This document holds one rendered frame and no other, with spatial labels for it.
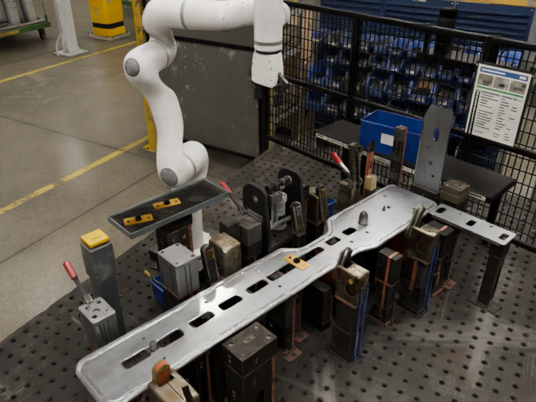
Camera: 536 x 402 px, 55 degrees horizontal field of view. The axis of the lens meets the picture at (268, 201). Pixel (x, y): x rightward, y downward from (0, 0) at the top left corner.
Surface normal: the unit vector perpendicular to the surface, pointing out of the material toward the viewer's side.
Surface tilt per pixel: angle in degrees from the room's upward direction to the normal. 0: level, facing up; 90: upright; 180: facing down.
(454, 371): 0
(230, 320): 0
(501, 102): 90
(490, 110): 90
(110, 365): 0
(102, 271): 90
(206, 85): 90
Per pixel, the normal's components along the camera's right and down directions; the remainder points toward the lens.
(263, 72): -0.72, 0.34
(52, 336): 0.00, -0.86
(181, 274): 0.69, 0.37
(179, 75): -0.52, 0.42
